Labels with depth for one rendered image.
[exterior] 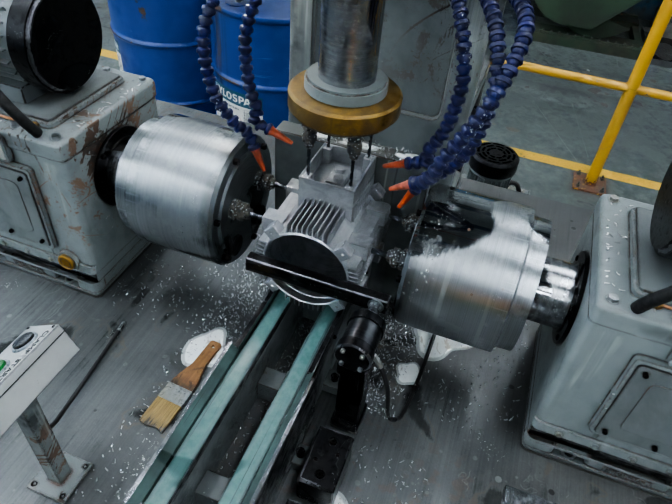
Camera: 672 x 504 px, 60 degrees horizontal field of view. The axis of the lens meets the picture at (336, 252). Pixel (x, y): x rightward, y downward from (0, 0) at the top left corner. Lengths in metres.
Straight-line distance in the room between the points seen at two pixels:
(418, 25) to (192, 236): 0.53
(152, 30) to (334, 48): 2.05
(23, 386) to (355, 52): 0.62
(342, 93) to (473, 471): 0.65
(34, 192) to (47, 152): 0.11
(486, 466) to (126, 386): 0.64
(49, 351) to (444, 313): 0.56
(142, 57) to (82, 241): 1.84
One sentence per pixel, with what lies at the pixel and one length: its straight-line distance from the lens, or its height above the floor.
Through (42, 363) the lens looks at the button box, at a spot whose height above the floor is 1.06.
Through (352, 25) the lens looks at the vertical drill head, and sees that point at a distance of 0.85.
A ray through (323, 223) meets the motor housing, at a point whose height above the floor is 1.11.
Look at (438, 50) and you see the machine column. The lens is 1.08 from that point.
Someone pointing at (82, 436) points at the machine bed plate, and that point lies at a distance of 1.09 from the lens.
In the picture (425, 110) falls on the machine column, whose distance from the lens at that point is 1.13.
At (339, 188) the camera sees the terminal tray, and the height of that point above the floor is 1.14.
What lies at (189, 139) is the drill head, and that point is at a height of 1.16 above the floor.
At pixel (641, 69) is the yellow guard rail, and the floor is 0.66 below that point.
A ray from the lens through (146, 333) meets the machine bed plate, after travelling 1.20.
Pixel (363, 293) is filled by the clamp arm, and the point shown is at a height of 1.03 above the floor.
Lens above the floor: 1.70
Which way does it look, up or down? 42 degrees down
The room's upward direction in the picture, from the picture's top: 6 degrees clockwise
